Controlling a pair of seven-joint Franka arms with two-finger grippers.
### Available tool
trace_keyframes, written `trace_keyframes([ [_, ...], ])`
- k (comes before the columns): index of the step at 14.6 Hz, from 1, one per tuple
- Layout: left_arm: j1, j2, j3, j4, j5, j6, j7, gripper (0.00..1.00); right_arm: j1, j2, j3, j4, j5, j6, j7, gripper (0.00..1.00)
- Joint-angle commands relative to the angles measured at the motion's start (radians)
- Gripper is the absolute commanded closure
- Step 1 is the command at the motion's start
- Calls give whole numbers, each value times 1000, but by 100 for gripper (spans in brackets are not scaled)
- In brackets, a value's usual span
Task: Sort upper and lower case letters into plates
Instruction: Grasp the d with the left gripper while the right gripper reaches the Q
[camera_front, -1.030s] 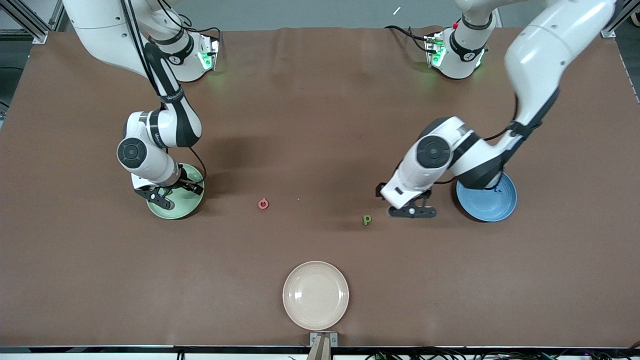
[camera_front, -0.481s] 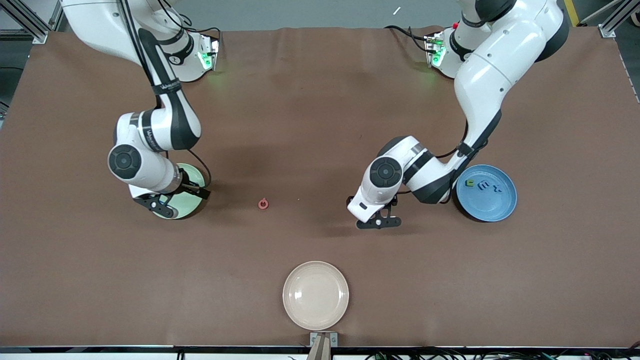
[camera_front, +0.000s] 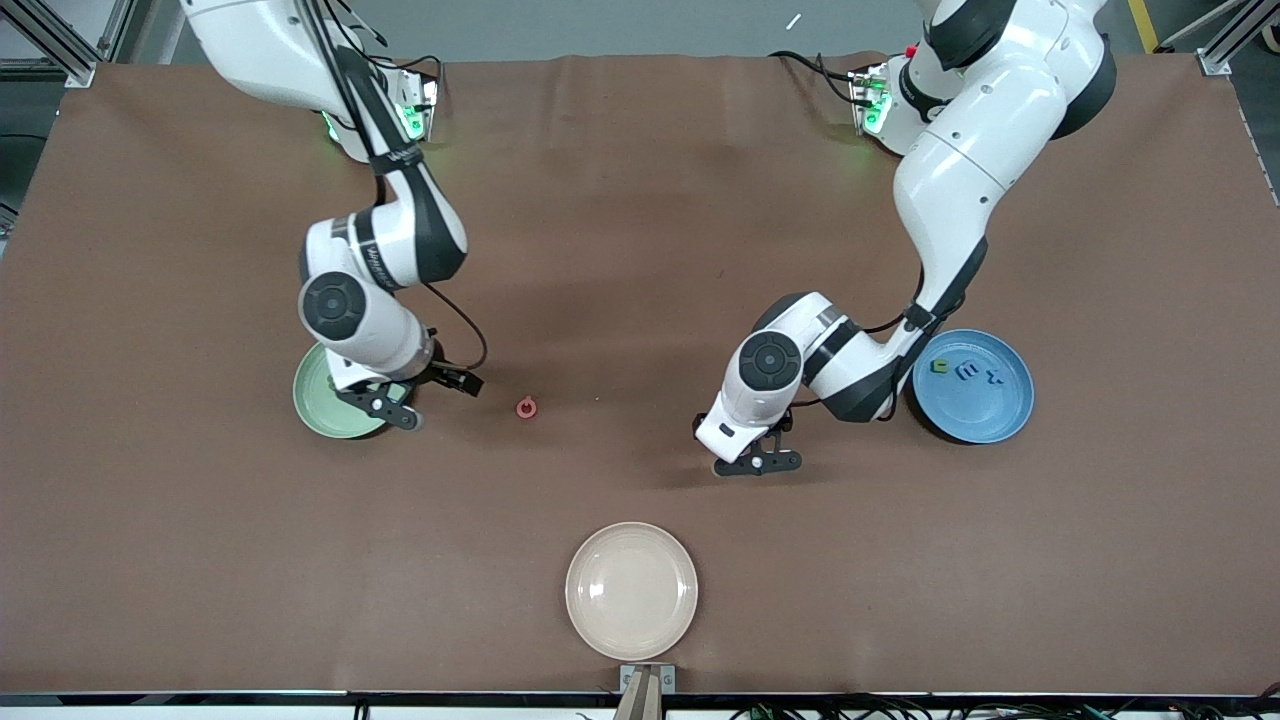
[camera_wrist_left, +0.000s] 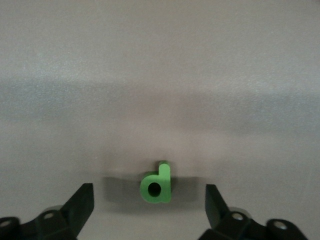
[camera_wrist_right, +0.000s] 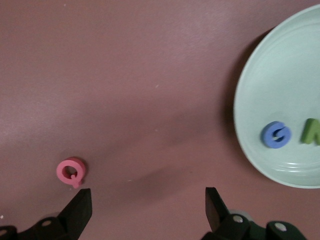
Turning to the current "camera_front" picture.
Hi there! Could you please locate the black right arm base cable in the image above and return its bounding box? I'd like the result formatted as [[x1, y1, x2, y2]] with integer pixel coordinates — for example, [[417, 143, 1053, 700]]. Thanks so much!
[[360, 25, 443, 89]]

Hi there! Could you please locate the blue plate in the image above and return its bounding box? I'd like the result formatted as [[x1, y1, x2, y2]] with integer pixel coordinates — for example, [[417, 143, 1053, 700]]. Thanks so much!
[[911, 329, 1036, 445]]

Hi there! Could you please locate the brown table mat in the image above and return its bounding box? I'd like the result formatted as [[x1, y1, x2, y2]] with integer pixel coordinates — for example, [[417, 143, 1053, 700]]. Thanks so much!
[[0, 52, 1280, 696]]

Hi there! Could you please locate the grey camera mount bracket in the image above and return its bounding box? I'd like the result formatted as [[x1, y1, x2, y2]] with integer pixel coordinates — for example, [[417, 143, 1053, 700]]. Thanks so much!
[[612, 664, 677, 720]]

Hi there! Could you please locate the aluminium frame post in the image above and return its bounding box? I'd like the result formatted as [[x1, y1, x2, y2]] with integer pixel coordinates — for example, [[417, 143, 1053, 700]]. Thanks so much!
[[0, 0, 136, 89], [1195, 0, 1280, 77]]

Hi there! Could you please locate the green plate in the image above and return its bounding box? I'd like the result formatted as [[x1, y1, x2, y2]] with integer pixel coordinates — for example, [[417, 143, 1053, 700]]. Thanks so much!
[[292, 342, 416, 440]]

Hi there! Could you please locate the black arm base cable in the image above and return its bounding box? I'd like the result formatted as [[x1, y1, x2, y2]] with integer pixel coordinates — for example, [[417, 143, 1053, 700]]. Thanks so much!
[[768, 48, 881, 109], [360, 25, 443, 89]]

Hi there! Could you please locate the beige plate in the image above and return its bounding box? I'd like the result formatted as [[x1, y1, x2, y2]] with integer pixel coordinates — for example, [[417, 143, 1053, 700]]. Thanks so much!
[[565, 521, 699, 662]]

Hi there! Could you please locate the black left arm base cable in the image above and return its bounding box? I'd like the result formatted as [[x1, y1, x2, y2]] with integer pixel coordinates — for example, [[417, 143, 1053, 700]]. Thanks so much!
[[768, 48, 881, 109]]

